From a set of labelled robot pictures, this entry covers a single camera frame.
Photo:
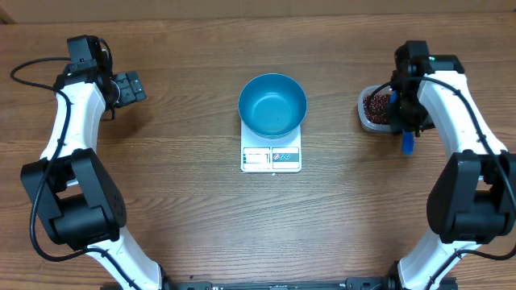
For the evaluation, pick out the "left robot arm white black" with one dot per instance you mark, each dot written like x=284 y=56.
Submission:
x=77 y=209

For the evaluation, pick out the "blue metal bowl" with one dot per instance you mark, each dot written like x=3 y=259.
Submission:
x=272 y=105

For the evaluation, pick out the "white digital kitchen scale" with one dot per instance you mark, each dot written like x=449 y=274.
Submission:
x=262 y=155

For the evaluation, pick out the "clear plastic bean container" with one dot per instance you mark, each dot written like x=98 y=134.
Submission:
x=366 y=124

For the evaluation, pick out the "blue plastic measuring scoop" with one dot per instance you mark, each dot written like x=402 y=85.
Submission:
x=407 y=143

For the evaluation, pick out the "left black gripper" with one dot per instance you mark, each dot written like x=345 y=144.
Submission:
x=131 y=93

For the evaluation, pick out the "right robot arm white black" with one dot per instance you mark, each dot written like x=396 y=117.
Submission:
x=473 y=200

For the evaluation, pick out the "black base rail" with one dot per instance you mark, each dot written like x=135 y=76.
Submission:
x=353 y=283

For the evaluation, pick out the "red adzuki beans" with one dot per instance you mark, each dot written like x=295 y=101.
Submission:
x=375 y=108

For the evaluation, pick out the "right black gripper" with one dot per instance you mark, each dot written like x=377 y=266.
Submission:
x=400 y=124

